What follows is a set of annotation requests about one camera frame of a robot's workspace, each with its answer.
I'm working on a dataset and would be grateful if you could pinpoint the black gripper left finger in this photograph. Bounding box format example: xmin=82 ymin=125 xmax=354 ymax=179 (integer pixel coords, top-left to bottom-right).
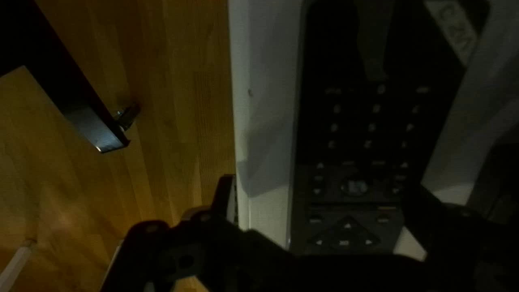
xmin=100 ymin=174 xmax=298 ymax=292

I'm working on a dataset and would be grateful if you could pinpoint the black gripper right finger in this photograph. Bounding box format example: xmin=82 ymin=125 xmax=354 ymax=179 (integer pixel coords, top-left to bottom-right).
xmin=400 ymin=184 xmax=519 ymax=292

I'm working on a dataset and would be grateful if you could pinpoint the black remote control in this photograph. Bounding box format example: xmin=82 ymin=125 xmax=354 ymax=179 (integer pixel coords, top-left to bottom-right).
xmin=289 ymin=0 xmax=468 ymax=257

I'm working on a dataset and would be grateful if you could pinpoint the white tv stand cabinet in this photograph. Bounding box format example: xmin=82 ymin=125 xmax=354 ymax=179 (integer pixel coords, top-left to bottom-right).
xmin=231 ymin=0 xmax=518 ymax=260

